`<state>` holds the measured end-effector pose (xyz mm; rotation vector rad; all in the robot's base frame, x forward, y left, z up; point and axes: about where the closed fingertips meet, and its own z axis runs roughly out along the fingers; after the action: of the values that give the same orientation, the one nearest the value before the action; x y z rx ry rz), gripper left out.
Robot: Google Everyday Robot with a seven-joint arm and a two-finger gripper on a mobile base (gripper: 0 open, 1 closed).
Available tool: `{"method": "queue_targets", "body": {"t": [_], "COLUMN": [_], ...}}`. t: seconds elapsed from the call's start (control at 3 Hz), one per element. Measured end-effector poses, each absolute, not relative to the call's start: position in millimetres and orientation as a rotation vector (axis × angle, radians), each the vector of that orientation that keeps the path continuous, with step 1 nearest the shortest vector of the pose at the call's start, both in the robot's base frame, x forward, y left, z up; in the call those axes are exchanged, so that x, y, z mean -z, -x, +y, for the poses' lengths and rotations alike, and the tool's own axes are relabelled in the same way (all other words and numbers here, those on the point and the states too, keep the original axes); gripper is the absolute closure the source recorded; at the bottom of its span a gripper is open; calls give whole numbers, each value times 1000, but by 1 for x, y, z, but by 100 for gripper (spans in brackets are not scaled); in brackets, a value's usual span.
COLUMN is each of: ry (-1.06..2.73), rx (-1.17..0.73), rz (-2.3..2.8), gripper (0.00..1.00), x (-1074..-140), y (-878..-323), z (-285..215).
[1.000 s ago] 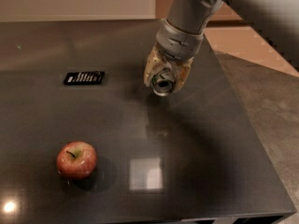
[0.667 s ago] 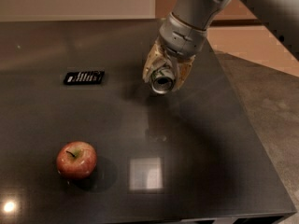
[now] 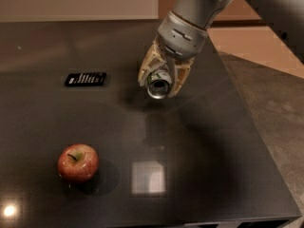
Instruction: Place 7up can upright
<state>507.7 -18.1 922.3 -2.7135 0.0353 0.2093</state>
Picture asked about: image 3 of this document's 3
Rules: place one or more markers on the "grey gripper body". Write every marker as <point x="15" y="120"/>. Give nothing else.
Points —
<point x="180" y="37"/>

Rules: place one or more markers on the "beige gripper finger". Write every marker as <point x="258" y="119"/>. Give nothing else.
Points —
<point x="154" y="59"/>
<point x="180" y="72"/>

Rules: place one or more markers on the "red apple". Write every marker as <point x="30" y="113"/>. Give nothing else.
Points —
<point x="78" y="163"/>

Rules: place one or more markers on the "black remote control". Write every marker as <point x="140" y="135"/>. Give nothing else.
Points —
<point x="85" y="79"/>

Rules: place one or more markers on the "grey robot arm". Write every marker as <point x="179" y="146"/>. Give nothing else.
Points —
<point x="284" y="17"/>

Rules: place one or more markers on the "7up soda can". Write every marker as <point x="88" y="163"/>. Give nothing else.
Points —
<point x="158" y="84"/>

